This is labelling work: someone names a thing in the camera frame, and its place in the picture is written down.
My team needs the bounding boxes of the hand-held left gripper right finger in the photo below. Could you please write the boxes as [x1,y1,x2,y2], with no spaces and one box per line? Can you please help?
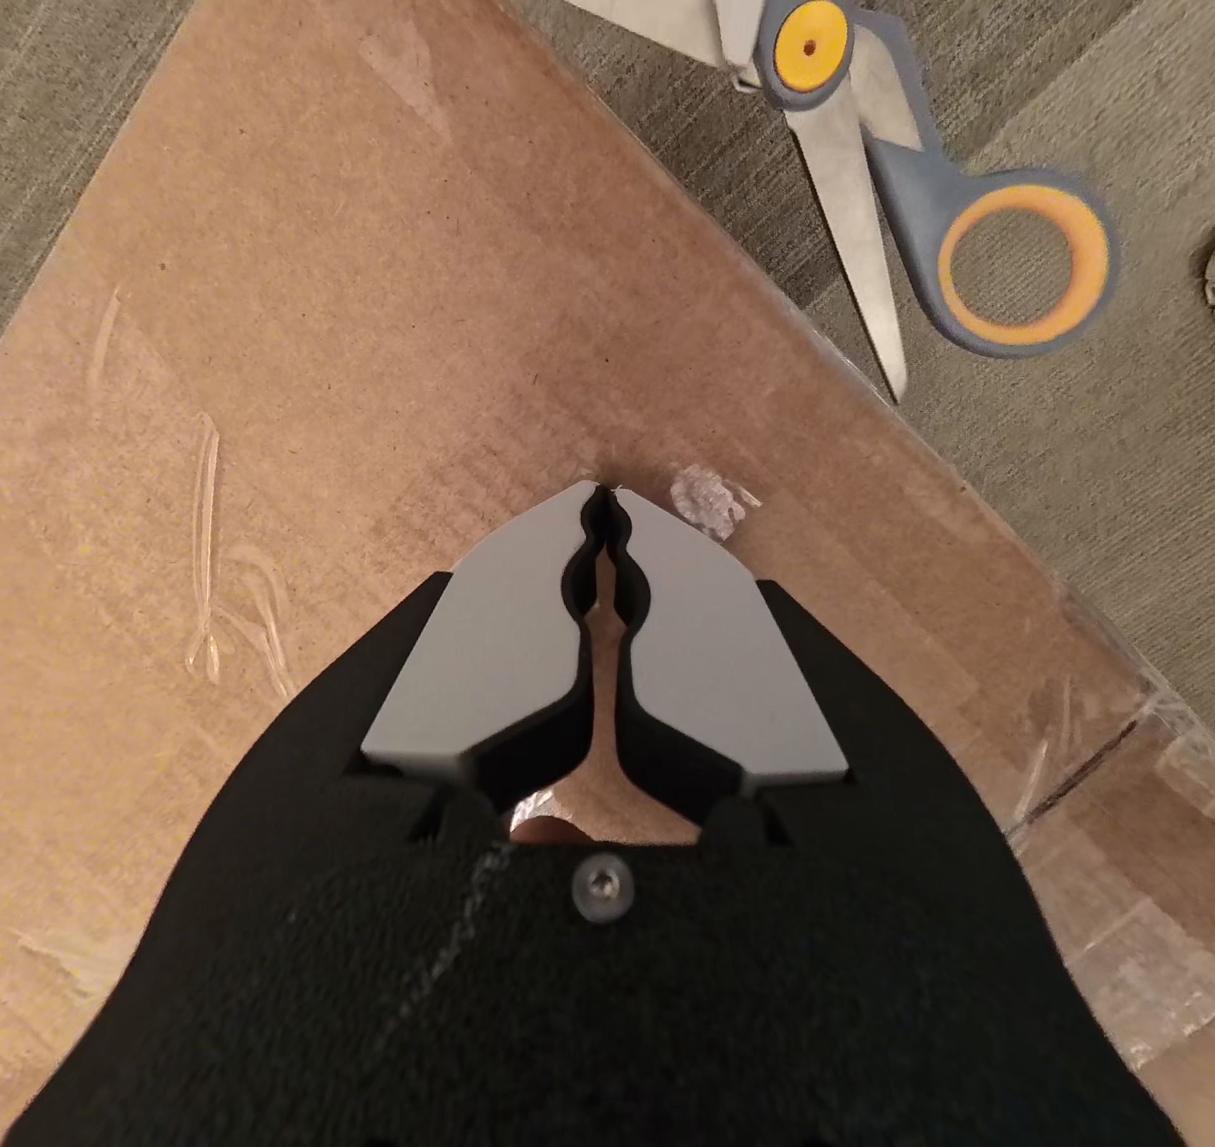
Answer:
[605,487,853,833]

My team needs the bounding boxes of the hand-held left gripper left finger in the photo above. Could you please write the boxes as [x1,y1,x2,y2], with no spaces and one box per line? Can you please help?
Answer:
[360,479,606,824]

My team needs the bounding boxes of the grey orange scissors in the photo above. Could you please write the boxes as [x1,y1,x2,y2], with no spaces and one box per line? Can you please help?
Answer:
[453,0,1112,406]

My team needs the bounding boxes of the large brown cardboard box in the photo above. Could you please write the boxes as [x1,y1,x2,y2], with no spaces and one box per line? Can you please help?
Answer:
[0,0,1215,1105]

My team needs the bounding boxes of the crumpled clear tape piece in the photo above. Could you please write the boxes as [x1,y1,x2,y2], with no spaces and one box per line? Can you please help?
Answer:
[668,463,763,543]

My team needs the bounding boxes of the clear packing tape strip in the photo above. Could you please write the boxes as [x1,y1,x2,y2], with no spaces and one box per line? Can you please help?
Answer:
[1006,681,1215,1063]

